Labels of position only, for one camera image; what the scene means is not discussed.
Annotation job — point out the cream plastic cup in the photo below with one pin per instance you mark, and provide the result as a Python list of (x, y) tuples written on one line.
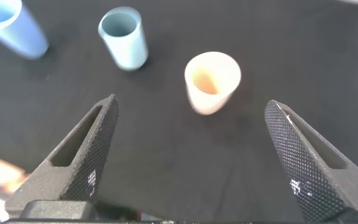
[(207, 99)]

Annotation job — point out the black table cloth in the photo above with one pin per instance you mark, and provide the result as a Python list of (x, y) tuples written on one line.
[(179, 149)]

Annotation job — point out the teal plastic cup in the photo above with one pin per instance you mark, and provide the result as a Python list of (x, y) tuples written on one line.
[(129, 49)]

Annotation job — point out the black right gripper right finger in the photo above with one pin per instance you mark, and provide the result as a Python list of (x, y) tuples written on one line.
[(303, 161)]

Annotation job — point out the light blue plastic cup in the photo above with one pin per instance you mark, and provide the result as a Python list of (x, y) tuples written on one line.
[(23, 34)]

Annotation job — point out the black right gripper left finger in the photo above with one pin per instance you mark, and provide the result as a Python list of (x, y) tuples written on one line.
[(82, 161)]

